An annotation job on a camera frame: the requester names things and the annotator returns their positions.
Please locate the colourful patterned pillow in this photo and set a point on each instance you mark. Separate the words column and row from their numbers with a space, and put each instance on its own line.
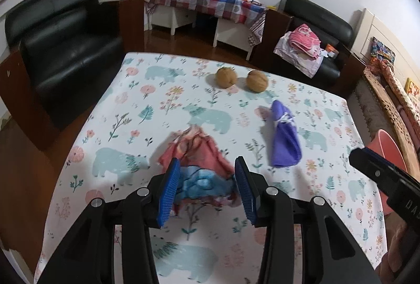
column 382, row 49

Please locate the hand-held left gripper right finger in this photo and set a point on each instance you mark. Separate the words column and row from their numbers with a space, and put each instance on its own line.
column 244, row 185

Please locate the small orange box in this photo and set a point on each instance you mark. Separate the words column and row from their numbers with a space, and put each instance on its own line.
column 330, row 50

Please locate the pile of pink white clothes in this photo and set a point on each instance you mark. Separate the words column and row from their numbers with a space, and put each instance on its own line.
column 305, row 62

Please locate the white side table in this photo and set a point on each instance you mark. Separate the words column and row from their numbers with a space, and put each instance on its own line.
column 229, row 33

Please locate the orange dotted quilt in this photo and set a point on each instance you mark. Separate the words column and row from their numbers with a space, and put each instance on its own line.
column 398, row 87

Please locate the black leather armchair with clothes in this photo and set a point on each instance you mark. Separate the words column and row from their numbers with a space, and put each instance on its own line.
column 315, row 13

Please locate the empty black leather armchair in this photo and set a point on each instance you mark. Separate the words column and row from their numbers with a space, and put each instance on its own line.
column 69, row 41

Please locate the red blue wrapper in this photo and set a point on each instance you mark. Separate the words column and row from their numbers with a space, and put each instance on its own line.
column 203, row 159

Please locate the brown leaf pattern bedspread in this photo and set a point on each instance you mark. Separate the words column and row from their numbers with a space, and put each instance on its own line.
column 387, row 107

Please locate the walnut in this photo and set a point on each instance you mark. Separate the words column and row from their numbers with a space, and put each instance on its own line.
column 226, row 77
column 257, row 81

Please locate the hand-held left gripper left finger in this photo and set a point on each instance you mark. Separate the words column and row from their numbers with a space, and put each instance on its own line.
column 169, row 185

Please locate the side table with plaid cloth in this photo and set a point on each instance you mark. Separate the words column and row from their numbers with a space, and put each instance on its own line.
column 203, row 2

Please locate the yellow floral pillow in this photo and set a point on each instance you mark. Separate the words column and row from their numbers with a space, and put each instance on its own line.
column 413, row 89

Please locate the white bed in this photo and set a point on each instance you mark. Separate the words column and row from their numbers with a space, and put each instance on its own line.
column 367, row 31

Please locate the pink plastic bucket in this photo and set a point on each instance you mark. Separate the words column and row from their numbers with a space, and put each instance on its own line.
column 384, row 143

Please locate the pink patterned garment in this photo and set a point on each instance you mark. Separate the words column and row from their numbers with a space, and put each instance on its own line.
column 305, row 38

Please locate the purple knitted cloth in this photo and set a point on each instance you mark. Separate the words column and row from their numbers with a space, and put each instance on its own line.
column 285, row 139

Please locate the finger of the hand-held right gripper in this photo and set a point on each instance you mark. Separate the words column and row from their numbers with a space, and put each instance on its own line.
column 374, row 164

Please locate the person's right hand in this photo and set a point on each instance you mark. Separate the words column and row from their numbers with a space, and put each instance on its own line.
column 398, row 248

